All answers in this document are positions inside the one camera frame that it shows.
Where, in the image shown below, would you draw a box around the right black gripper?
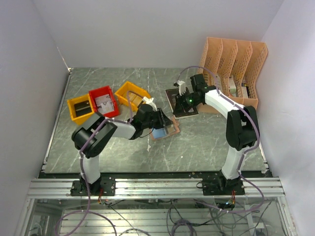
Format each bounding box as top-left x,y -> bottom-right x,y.
173,91 -> 201,115

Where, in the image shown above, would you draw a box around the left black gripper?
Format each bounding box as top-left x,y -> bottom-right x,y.
143,108 -> 174,130

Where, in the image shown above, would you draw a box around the pink leather card holder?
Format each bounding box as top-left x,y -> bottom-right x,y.
150,116 -> 180,141

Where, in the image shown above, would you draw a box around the yellow bin with cards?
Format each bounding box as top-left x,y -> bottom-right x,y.
115,81 -> 151,112

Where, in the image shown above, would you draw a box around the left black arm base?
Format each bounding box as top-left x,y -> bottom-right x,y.
70,176 -> 116,196

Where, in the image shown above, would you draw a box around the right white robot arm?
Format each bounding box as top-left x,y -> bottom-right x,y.
173,74 -> 260,195

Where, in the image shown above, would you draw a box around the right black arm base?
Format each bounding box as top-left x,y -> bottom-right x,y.
196,178 -> 245,196

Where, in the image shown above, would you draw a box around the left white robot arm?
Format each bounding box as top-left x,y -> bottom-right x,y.
71,104 -> 176,196

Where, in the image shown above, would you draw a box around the red bin with cards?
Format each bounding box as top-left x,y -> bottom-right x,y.
89,86 -> 120,118

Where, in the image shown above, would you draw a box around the black book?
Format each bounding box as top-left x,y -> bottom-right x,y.
165,88 -> 199,118

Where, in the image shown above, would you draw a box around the peach file organizer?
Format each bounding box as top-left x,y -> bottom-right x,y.
197,37 -> 268,108

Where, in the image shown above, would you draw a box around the yellow bin left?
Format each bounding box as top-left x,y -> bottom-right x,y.
67,94 -> 95,125

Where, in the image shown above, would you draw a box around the tangled floor cables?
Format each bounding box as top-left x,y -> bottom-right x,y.
98,196 -> 271,236

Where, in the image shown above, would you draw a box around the aluminium frame rail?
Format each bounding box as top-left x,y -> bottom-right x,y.
27,177 -> 285,200

